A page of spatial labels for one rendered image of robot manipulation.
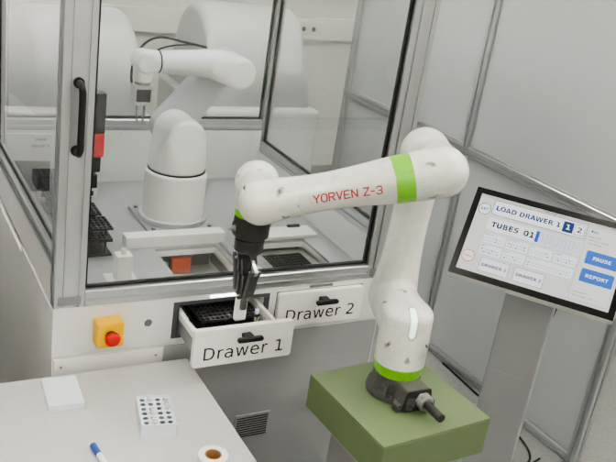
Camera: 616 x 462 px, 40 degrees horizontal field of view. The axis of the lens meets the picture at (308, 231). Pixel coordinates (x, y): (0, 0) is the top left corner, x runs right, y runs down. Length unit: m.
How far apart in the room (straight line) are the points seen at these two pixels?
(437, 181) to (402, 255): 0.32
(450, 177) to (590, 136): 1.58
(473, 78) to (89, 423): 2.46
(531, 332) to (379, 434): 0.96
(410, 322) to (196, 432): 0.59
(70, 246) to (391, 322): 0.82
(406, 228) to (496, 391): 0.99
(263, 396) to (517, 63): 1.86
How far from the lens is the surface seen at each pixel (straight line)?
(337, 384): 2.22
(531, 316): 2.86
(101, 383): 2.30
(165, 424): 2.10
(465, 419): 2.19
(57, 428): 2.14
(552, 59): 3.62
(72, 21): 2.03
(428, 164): 1.95
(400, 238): 2.18
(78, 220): 2.16
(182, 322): 2.36
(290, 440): 2.81
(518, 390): 2.98
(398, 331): 2.09
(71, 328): 2.30
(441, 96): 4.10
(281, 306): 2.48
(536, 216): 2.80
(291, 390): 2.69
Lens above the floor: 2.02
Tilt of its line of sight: 22 degrees down
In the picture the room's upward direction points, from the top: 9 degrees clockwise
